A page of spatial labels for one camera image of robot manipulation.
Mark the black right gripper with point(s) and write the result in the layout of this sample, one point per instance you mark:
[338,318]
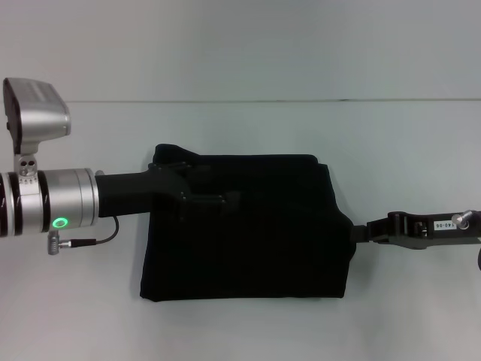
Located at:
[432,229]

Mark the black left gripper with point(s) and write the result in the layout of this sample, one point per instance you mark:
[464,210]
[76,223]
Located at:
[131,193]

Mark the black t-shirt with FREE print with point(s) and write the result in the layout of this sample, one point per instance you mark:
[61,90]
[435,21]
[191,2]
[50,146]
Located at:
[244,263]

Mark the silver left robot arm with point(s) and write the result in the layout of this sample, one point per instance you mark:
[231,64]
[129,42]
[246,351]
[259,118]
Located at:
[60,199]

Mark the silver left camera bracket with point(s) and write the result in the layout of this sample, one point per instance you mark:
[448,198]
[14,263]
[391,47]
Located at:
[27,165]

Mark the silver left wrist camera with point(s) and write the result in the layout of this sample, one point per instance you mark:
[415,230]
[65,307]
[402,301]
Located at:
[41,109]

